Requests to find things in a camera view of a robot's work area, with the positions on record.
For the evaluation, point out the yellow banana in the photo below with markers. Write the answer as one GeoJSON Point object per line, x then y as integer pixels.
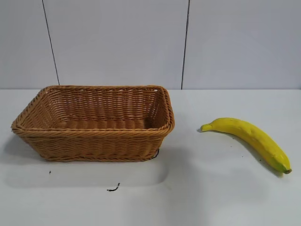
{"type": "Point", "coordinates": [254, 139]}

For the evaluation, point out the brown woven wicker basket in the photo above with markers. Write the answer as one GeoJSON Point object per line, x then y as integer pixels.
{"type": "Point", "coordinates": [94, 143]}

